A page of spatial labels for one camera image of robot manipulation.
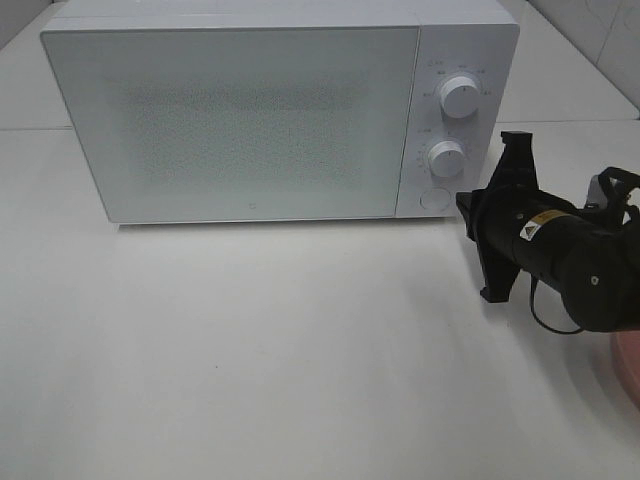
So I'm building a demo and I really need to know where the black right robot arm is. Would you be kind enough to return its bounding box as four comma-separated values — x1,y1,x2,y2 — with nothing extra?
456,131,639,333

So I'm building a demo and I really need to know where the white upper microwave knob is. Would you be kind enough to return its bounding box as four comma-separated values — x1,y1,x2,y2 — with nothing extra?
438,74,480,119

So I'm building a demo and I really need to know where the white microwave oven body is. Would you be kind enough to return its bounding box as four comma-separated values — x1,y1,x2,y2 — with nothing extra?
40,1,520,225

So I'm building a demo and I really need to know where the pink round plate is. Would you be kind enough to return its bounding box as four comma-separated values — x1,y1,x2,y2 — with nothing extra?
610,331,640,408

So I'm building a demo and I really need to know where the white microwave door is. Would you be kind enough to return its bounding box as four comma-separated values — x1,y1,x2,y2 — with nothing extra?
41,27,418,224

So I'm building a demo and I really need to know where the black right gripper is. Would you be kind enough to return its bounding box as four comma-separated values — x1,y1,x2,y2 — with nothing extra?
456,131,585,303

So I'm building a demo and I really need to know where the round white door release button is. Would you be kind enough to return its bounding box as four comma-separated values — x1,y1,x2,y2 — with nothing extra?
420,187,451,212

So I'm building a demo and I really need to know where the white lower timer knob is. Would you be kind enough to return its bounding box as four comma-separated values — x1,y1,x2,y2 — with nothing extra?
427,140,466,178

